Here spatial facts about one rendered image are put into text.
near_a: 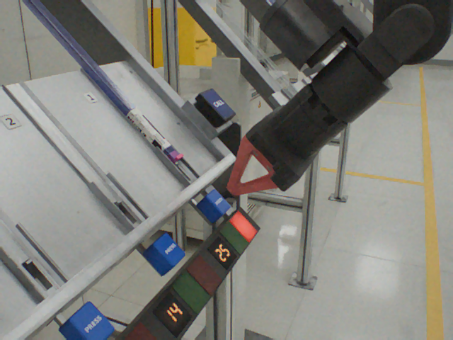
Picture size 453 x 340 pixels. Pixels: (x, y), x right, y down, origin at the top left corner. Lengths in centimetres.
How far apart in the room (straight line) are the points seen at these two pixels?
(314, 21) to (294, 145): 11
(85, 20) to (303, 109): 36
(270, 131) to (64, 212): 20
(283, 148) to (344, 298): 114
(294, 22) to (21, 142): 27
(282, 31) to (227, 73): 46
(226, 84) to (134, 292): 89
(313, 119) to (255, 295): 113
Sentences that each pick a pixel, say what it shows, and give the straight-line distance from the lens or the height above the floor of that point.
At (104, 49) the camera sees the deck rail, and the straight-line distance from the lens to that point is 62.
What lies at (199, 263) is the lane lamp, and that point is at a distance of 44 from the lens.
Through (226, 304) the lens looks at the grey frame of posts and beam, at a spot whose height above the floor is 46.
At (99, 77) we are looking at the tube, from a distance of 52.
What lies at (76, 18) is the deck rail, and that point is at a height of 90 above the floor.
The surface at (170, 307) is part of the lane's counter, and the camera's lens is 40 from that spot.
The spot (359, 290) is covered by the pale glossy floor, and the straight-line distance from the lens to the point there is 155.
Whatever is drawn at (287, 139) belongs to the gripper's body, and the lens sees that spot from 40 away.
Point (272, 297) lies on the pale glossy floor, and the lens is 147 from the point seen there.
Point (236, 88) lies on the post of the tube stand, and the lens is 84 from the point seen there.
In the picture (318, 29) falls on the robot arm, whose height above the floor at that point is 90.
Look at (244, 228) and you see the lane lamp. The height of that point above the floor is 66.
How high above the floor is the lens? 92
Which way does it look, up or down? 22 degrees down
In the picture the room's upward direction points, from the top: straight up
